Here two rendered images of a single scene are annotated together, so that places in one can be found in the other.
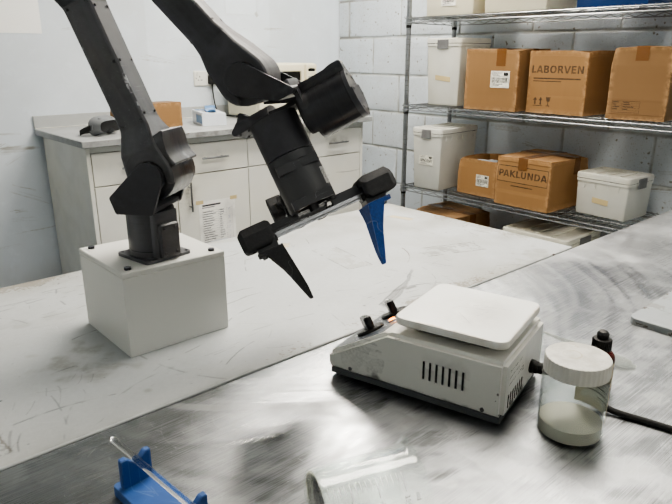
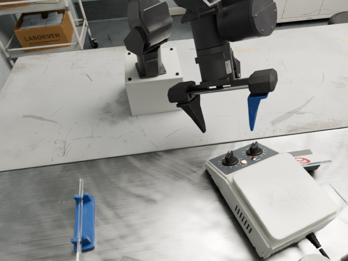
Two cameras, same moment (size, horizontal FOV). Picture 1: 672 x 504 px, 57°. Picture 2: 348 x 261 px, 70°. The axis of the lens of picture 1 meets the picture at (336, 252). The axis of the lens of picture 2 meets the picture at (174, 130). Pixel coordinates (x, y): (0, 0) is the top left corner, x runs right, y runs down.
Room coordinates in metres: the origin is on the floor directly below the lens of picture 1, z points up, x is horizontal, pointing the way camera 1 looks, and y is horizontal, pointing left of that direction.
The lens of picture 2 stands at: (0.36, -0.11, 1.35)
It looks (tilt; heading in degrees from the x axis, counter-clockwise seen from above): 49 degrees down; 36
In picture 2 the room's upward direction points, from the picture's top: 3 degrees counter-clockwise
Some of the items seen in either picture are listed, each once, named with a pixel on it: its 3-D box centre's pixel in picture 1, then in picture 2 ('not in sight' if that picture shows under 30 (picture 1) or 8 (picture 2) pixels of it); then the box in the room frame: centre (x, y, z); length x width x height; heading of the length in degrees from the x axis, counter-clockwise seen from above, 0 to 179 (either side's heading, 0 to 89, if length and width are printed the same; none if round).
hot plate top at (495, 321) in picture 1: (469, 313); (281, 191); (0.60, -0.14, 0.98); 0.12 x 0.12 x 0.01; 57
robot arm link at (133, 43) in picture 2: (152, 183); (148, 33); (0.74, 0.22, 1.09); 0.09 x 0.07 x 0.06; 170
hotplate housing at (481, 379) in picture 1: (444, 344); (265, 191); (0.61, -0.12, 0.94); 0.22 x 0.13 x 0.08; 57
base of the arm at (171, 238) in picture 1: (153, 231); (149, 58); (0.73, 0.23, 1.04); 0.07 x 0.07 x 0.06; 50
